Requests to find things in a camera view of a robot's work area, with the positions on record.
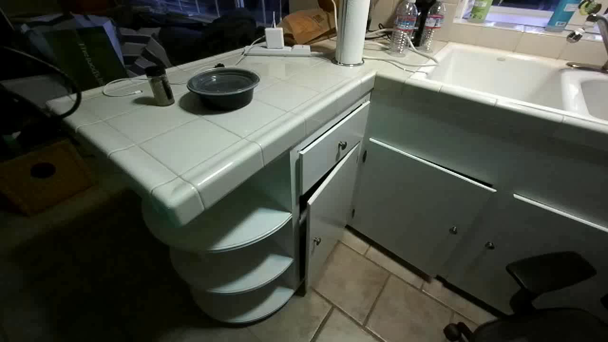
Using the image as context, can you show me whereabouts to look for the white double sink basin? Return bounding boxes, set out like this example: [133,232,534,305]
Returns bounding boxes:
[410,41,608,136]

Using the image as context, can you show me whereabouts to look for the clear plastic water bottle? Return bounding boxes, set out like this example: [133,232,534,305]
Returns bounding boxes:
[387,0,422,56]
[418,0,448,52]

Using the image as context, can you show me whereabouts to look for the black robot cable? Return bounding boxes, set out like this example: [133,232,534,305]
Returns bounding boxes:
[0,44,83,122]

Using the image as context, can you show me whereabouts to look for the narrow white cabinet door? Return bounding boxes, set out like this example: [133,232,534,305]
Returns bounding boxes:
[302,143,365,295]

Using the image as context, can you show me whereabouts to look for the white rounded shelf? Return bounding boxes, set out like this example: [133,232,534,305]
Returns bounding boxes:
[188,282,298,327]
[169,244,296,297]
[140,189,294,255]

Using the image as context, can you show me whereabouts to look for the white paper towel roll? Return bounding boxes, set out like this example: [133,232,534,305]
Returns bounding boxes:
[332,0,372,69]

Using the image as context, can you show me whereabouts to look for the thin white charging cable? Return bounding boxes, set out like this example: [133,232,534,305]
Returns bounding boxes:
[224,35,268,69]

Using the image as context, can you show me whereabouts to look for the black round lunchbox bowl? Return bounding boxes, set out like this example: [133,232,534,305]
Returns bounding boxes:
[186,67,262,115]

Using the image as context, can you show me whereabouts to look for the white cabinet drawer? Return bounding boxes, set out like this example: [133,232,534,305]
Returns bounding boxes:
[294,101,372,196]

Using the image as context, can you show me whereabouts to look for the green dish soap bottle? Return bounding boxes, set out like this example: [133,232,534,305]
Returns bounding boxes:
[467,0,494,25]

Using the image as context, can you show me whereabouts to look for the white power adapter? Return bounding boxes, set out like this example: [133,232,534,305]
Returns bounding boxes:
[262,25,287,52]

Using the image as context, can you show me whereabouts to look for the chrome sink faucet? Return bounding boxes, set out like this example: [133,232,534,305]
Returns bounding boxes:
[564,3,608,75]

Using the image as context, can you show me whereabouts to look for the cardboard box with round hole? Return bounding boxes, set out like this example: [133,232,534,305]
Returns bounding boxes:
[0,139,93,217]

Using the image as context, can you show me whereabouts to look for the dark green book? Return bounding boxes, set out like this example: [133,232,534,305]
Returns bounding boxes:
[40,25,129,92]

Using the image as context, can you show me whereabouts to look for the black office chair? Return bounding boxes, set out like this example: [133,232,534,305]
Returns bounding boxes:
[442,251,608,342]

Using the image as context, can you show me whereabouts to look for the small spice shaker jar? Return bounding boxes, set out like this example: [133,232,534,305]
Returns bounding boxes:
[144,65,176,109]

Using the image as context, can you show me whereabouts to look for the wide white cabinet door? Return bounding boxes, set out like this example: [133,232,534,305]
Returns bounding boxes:
[439,193,608,320]
[349,137,498,280]

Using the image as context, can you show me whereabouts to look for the clear round disc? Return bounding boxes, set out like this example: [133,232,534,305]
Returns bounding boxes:
[100,77,150,99]

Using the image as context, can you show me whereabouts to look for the blue bottle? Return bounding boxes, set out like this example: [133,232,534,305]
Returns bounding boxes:
[547,0,581,31]

